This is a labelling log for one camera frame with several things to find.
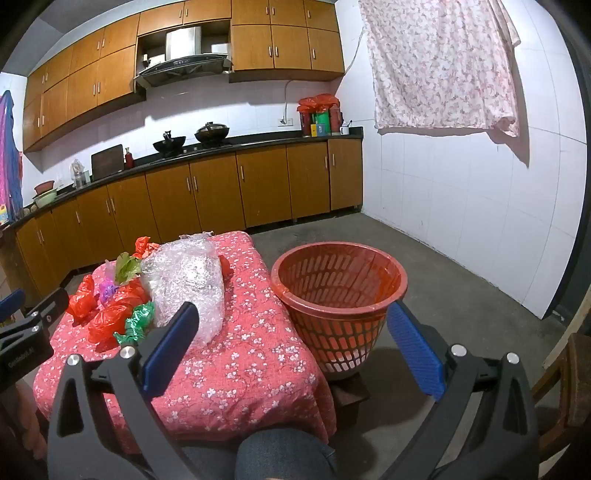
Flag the shiny green plastic bag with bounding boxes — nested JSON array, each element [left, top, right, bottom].
[[114, 302, 157, 346]]

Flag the red plastic basket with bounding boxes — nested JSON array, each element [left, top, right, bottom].
[[271, 241, 409, 376]]

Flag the wooden lower cabinets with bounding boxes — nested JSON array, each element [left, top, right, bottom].
[[14, 137, 363, 287]]

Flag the wooden chair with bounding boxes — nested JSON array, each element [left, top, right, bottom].
[[531, 332, 591, 462]]

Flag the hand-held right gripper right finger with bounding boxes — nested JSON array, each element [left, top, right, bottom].
[[387, 300, 541, 480]]

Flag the wooden cabinets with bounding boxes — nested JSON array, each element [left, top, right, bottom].
[[22, 0, 346, 153], [14, 137, 363, 287]]

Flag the person's left forearm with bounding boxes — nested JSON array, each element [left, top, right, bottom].
[[9, 385, 49, 457]]

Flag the glass jar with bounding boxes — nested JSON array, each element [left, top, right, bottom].
[[70, 159, 90, 188]]

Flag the clear bubble wrap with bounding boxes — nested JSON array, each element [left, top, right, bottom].
[[141, 232, 225, 349]]

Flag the black lidded wok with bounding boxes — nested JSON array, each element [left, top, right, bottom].
[[194, 121, 230, 144]]

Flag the person's leg in jeans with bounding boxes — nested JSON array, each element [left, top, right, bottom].
[[235, 427, 338, 480]]

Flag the dark wooden stool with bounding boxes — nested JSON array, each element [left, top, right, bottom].
[[330, 369, 370, 407]]

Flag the steel range hood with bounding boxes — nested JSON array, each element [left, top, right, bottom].
[[134, 26, 233, 88]]

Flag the red floral tablecloth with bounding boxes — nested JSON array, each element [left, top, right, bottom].
[[33, 231, 338, 457]]

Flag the black wok with handle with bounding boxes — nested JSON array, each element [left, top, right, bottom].
[[153, 130, 187, 153]]

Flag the green paw print bag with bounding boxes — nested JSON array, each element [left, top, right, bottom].
[[115, 252, 143, 284]]

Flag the dark cutting board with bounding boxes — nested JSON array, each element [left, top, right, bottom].
[[91, 144, 124, 178]]

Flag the wooden upper cabinets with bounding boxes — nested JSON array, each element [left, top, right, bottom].
[[22, 0, 346, 153]]

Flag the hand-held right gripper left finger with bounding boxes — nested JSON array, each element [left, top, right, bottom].
[[46, 301, 218, 480]]

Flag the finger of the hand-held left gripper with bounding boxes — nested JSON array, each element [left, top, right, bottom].
[[18, 287, 71, 329], [0, 290, 25, 320]]

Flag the hanging blue pink cloth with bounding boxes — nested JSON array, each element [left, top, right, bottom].
[[0, 90, 24, 222]]

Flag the black kitchen countertop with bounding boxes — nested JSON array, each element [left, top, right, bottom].
[[9, 126, 364, 227]]

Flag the hanging pink floral cloth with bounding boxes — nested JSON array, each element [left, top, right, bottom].
[[359, 0, 522, 138]]

